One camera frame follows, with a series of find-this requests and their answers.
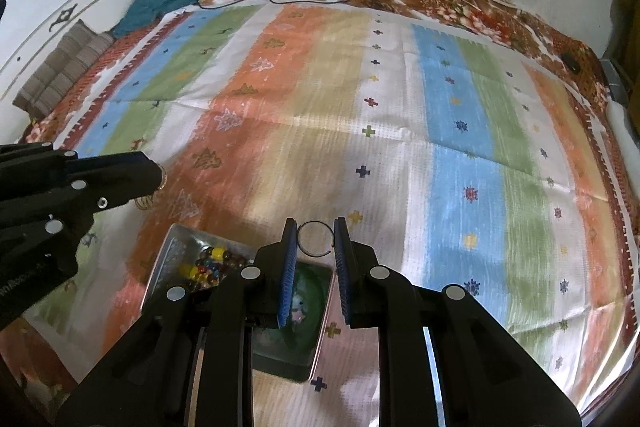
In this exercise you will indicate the thin gold bangle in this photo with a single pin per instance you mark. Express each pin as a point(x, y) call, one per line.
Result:
point(145, 203)

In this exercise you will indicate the dark furniture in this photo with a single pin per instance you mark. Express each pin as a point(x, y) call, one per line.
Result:
point(627, 7)

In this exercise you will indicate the metal tray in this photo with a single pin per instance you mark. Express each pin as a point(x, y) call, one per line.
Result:
point(175, 247)

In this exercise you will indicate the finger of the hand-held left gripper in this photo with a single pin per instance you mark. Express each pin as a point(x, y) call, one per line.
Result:
point(50, 212)
point(125, 174)

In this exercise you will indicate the striped printed mat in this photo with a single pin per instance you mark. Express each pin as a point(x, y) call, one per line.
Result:
point(350, 107)

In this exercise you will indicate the small black object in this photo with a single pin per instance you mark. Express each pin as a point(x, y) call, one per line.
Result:
point(573, 63)

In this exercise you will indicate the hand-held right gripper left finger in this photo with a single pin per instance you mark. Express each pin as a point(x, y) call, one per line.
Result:
point(285, 279)

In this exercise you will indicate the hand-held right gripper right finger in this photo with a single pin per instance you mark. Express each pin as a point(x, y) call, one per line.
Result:
point(343, 279)

